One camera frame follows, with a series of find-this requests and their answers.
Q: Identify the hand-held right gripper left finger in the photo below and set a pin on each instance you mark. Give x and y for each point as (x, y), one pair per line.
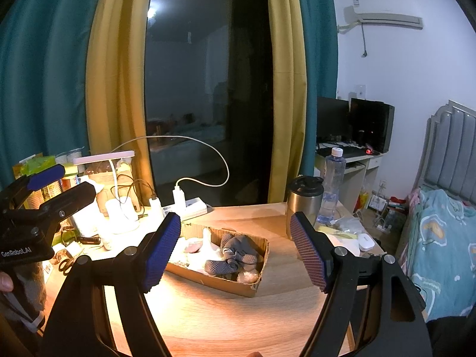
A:
(165, 253)

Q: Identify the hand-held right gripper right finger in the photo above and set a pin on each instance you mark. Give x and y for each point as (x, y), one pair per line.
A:
(308, 253)

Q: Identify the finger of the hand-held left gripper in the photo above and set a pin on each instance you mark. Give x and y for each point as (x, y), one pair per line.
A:
(46, 178)
(74, 195)

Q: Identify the grey dotted sock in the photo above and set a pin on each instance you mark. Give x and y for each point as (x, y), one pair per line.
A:
(219, 266)

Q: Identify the cardboard box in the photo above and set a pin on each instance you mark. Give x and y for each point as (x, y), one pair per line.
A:
(223, 286)

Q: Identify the person's left hand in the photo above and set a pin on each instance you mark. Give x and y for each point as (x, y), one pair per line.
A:
(5, 282)

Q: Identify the green carton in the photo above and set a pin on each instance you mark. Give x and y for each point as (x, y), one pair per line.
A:
(37, 163)

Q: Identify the yellow tissue box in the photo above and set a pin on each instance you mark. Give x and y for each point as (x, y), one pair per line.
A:
(342, 232)

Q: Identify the steel tumbler black lid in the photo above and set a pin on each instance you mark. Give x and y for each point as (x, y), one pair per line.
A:
(303, 208)

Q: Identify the white desk lamp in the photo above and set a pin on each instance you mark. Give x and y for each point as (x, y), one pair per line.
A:
(104, 157)

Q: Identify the small white charger plug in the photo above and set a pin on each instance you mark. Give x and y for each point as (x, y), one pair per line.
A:
(155, 204)

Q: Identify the black scissors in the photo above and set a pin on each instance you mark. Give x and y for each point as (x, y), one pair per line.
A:
(68, 264)

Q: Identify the tall white charger plug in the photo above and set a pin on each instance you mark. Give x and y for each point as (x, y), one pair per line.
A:
(179, 200)

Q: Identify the white power strip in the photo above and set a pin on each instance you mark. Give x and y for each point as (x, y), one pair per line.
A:
(193, 206)

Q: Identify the white round device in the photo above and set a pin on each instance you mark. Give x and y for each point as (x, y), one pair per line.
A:
(366, 241)

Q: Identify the clear plastic bag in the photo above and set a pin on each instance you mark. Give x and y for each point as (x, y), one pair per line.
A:
(247, 277)

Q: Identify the clear plastic water bottle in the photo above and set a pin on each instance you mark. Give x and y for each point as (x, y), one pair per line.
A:
(333, 182)

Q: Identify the white computer desk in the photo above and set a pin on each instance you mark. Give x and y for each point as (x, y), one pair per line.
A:
(357, 178)

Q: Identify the teal curtain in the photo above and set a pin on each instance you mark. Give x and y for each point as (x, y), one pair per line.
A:
(319, 44)
(44, 74)

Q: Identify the black keyboard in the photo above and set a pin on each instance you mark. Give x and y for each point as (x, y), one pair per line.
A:
(344, 151)

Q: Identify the yellow curtain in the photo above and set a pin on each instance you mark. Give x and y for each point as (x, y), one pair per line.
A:
(288, 100)
(119, 81)

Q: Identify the light blue printed blanket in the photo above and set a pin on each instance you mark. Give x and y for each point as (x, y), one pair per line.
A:
(442, 253)

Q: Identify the black monitor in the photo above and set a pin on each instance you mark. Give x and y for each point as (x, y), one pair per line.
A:
(333, 119)

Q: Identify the black computer tower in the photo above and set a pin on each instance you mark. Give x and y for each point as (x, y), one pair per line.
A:
(372, 124)

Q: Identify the dark glass window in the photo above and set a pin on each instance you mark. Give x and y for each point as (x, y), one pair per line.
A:
(208, 81)

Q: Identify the white air conditioner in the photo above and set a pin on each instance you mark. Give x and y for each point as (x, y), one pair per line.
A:
(383, 18)

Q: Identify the white wall socket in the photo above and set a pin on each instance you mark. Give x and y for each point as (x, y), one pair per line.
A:
(360, 91)

